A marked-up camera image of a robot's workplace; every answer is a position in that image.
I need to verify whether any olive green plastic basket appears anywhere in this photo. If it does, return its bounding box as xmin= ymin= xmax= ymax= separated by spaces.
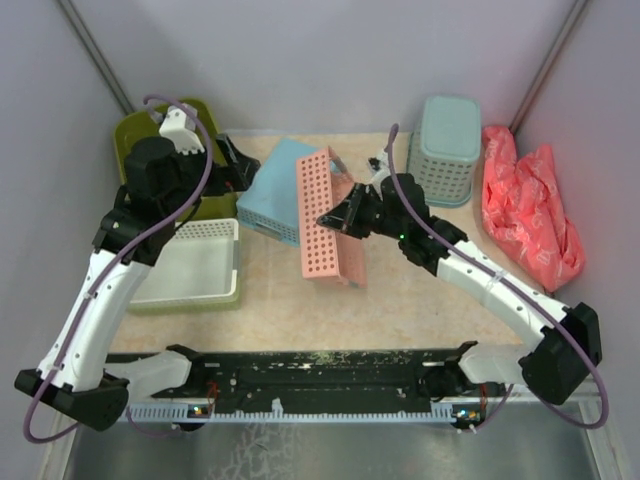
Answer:
xmin=113 ymin=97 xmax=237 ymax=221

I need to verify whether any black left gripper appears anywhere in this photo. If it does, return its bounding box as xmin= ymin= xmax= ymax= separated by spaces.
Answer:
xmin=162 ymin=133 xmax=259 ymax=222

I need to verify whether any corner metal post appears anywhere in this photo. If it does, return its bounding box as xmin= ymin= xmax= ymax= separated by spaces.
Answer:
xmin=509 ymin=0 xmax=592 ymax=135
xmin=54 ymin=0 xmax=135 ymax=115

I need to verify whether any large teal perforated basket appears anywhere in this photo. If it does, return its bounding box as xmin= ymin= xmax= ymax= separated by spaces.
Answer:
xmin=406 ymin=95 xmax=482 ymax=208

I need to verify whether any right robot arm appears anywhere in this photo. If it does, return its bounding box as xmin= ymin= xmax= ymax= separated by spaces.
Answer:
xmin=316 ymin=174 xmax=604 ymax=405

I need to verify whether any blue shallow plastic tray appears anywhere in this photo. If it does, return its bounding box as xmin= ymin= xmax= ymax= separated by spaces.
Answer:
xmin=236 ymin=138 xmax=318 ymax=247

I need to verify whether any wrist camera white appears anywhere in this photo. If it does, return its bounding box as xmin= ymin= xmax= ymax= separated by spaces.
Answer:
xmin=367 ymin=148 xmax=390 ymax=188
xmin=159 ymin=103 xmax=205 ymax=155

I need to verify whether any light green shallow tray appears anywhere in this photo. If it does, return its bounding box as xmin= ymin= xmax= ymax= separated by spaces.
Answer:
xmin=127 ymin=234 xmax=244 ymax=316

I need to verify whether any pink shallow plastic tray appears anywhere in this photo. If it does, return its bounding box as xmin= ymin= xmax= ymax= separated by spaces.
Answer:
xmin=296 ymin=146 xmax=367 ymax=288

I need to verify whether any left corner metal post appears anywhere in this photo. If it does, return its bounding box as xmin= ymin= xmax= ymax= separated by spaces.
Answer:
xmin=54 ymin=0 xmax=135 ymax=115

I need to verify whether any white slotted cable duct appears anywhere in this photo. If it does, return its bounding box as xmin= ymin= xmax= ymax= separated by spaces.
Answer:
xmin=127 ymin=402 xmax=459 ymax=425

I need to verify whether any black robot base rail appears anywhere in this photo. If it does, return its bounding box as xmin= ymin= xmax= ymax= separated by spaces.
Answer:
xmin=152 ymin=342 xmax=505 ymax=415

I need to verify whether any pink patterned plastic bag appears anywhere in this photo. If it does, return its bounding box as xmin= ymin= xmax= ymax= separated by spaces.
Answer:
xmin=481 ymin=126 xmax=586 ymax=292

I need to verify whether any right corner metal post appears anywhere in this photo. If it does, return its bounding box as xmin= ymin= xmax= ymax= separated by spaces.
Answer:
xmin=509 ymin=0 xmax=592 ymax=135

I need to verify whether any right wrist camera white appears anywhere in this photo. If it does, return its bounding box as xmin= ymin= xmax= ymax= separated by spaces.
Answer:
xmin=367 ymin=148 xmax=390 ymax=188

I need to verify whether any white perforated tray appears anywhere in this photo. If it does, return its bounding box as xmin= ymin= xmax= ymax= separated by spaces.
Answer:
xmin=130 ymin=217 xmax=241 ymax=306

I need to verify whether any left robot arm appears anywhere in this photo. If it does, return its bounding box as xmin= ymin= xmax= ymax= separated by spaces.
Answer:
xmin=14 ymin=134 xmax=260 ymax=443

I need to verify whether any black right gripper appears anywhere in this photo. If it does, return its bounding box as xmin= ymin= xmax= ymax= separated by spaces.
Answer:
xmin=318 ymin=182 xmax=407 ymax=240

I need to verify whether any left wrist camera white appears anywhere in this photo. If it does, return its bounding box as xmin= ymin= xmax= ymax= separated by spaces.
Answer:
xmin=159 ymin=103 xmax=205 ymax=155

